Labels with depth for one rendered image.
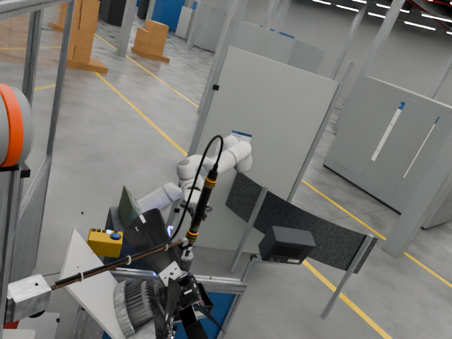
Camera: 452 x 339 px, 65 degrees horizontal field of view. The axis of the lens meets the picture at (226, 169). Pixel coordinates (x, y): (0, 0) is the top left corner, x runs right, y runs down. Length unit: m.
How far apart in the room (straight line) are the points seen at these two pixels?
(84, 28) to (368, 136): 6.70
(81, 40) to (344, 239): 7.75
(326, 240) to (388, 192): 4.24
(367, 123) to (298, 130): 4.24
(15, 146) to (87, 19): 8.70
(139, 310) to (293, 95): 2.41
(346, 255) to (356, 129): 4.63
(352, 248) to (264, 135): 1.27
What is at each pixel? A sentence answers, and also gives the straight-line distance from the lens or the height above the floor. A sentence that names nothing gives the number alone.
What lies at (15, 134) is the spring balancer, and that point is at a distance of 0.74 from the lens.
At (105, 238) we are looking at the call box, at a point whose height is 1.07.
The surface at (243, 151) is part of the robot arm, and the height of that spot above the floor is 1.65.
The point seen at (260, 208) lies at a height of 0.75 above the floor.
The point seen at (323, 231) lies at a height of 0.85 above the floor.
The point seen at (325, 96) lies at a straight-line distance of 3.47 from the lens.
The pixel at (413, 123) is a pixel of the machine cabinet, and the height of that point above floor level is 1.59.
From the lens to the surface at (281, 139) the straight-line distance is 3.44.
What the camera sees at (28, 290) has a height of 1.41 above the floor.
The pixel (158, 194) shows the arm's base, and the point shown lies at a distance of 2.17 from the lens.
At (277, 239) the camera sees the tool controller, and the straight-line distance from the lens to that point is 2.00.
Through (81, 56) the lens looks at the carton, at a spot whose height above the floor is 0.27.
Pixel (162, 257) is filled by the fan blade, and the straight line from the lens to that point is 1.45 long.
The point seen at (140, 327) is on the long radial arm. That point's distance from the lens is 1.46.
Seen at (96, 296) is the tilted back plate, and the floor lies 1.23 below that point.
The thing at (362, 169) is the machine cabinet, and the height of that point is 0.38.
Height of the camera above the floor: 2.20
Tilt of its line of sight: 22 degrees down
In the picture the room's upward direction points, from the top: 20 degrees clockwise
